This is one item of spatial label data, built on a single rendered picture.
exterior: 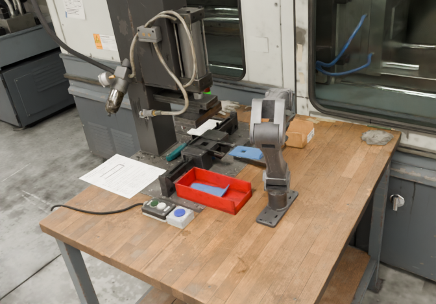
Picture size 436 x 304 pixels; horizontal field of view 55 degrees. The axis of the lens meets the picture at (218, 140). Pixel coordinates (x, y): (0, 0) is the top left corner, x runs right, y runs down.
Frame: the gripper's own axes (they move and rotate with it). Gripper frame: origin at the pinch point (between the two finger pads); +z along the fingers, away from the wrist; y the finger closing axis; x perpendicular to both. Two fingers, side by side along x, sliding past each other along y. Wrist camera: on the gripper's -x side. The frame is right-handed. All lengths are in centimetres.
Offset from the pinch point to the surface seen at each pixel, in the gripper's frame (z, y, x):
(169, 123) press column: 20.0, 45.0, -3.5
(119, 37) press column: -14, 69, 7
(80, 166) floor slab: 179, 157, -56
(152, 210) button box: 17.2, 17.6, 38.1
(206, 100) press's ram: -5.9, 28.5, 0.6
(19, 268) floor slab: 156, 102, 41
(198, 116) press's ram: -2.2, 26.5, 6.8
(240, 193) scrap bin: 11.2, -1.7, 13.8
